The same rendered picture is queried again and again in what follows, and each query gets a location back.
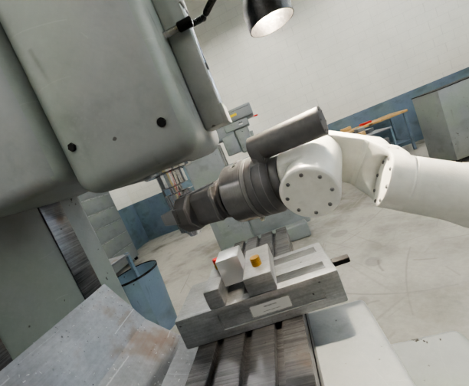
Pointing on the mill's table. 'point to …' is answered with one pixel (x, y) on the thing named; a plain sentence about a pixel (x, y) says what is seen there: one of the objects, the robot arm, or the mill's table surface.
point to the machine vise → (332, 293)
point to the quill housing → (107, 86)
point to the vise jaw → (254, 283)
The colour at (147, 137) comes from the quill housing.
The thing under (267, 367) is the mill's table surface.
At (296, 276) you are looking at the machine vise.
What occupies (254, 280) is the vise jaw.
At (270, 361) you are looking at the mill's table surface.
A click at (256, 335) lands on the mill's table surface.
